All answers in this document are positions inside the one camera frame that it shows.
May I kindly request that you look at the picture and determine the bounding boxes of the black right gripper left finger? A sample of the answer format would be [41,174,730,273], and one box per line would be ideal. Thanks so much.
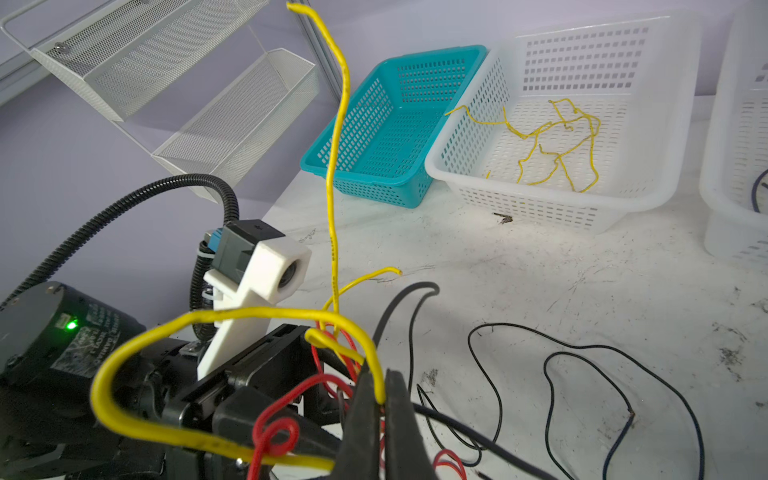
[332,374,381,479]

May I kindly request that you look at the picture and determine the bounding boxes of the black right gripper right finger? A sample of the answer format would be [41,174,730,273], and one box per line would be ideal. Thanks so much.
[384,370,437,480]

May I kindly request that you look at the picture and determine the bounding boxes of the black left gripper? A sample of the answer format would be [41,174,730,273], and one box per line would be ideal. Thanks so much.
[119,324,342,479]

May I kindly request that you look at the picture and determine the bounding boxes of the yellow cable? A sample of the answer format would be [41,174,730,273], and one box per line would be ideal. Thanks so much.
[445,97,602,194]
[89,1,403,472]

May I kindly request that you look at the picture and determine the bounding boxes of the cable bundle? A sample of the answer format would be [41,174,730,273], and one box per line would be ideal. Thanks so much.
[245,280,706,480]

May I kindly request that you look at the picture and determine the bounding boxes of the black cable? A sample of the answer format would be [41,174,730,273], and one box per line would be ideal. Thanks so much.
[749,167,768,214]

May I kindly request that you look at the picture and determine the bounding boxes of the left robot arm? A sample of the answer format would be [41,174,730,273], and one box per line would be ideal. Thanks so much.
[1,174,341,479]

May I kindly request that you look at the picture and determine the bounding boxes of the white mesh lower shelf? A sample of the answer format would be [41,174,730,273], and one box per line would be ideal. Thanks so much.
[152,48,319,187]

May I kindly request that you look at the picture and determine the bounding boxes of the white mesh shelf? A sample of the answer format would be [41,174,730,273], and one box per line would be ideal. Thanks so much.
[24,0,266,122]
[152,48,319,187]

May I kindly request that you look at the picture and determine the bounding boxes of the teal plastic basket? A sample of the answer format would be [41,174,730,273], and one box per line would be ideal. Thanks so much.
[334,45,487,208]

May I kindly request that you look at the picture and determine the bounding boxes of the white plastic basket middle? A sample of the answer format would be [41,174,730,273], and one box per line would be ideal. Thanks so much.
[425,11,702,234]

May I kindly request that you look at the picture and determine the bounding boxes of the white plastic basket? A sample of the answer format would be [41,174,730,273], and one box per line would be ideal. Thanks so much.
[699,1,767,272]
[425,11,702,234]

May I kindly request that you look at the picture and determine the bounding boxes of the white mesh upper shelf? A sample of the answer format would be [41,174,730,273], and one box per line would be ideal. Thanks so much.
[24,0,266,122]

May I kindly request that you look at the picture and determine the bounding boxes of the white plastic basket right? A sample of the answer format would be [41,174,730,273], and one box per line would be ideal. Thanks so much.
[699,1,767,272]

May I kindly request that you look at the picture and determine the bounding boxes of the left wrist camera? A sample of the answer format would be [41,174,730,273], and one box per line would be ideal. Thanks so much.
[197,220,311,380]

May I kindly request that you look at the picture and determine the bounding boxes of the aluminium frame profiles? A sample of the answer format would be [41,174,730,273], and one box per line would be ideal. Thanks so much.
[0,0,346,109]

